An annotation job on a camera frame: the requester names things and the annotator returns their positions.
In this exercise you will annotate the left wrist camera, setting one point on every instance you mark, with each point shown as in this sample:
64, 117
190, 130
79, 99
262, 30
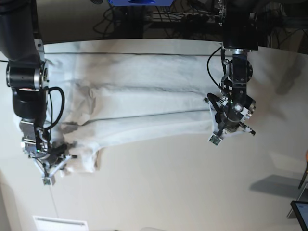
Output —
215, 139

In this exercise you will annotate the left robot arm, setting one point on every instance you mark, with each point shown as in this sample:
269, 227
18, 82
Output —
239, 38

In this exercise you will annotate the blue box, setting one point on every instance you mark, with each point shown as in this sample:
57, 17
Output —
141, 2

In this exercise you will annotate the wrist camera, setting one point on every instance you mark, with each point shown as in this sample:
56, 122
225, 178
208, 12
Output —
215, 139
50, 181

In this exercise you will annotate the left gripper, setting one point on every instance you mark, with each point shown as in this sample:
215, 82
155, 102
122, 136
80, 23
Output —
226, 120

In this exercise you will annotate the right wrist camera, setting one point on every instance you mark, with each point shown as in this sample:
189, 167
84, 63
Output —
50, 181

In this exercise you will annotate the tablet on stand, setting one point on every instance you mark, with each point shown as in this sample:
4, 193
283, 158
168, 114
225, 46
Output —
299, 211

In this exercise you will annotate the black tripod leg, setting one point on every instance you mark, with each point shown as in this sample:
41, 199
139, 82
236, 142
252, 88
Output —
303, 177

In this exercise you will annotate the white paper sheet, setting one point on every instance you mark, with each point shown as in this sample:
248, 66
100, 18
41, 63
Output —
57, 224

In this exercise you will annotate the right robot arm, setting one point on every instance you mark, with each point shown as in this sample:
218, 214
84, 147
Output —
39, 106

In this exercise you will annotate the white T-shirt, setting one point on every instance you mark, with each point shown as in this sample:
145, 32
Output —
113, 99

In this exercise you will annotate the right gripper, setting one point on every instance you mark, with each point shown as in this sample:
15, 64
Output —
54, 159

